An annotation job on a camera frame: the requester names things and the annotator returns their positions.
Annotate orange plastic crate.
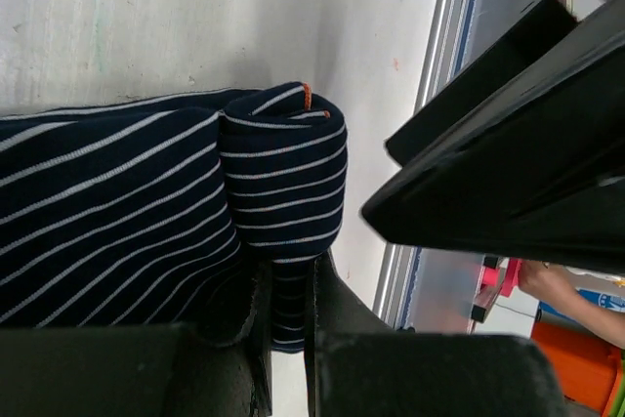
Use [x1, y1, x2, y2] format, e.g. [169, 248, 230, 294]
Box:
[531, 322, 624, 416]

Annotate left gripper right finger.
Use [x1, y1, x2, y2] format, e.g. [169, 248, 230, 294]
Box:
[304, 253, 566, 417]

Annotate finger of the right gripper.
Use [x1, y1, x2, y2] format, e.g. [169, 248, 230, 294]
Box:
[386, 0, 624, 166]
[361, 36, 624, 273]

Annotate aluminium rail frame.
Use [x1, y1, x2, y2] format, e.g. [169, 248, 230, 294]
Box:
[373, 0, 625, 338]

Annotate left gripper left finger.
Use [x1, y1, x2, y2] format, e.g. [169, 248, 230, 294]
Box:
[1, 263, 271, 416]

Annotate person's forearm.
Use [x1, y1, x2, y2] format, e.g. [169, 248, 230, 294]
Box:
[518, 260, 624, 349]

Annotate striped blue cloth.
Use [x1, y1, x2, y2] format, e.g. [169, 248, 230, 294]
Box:
[1, 82, 348, 354]

